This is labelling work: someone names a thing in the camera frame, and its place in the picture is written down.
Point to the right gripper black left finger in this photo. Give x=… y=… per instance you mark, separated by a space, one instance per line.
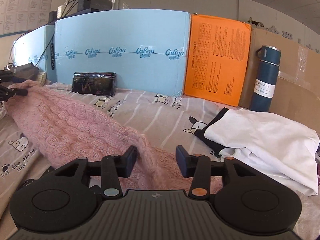
x=115 y=167

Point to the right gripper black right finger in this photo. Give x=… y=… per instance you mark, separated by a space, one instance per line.
x=197 y=167

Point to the pink knitted sweater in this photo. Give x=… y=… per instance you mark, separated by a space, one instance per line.
x=63 y=129

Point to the brown storage bag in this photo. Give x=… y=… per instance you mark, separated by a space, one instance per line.
x=24 y=72

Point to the black smartphone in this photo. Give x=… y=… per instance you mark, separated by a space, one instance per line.
x=102 y=84

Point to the black power adapter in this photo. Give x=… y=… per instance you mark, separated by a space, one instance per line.
x=52 y=16
x=83 y=5

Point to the white and black garment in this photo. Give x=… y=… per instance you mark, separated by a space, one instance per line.
x=276 y=146

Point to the white power strip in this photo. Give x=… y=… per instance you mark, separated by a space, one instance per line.
x=62 y=9

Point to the orange printed carton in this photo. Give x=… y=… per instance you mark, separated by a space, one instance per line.
x=217 y=59

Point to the brown cardboard box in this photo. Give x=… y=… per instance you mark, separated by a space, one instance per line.
x=296 y=94

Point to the large light blue carton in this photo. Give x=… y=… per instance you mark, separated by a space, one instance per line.
x=145 y=48

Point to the dark blue vacuum bottle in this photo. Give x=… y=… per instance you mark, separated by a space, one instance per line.
x=267 y=74

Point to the blue wall notice board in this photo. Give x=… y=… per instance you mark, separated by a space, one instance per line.
x=19 y=16

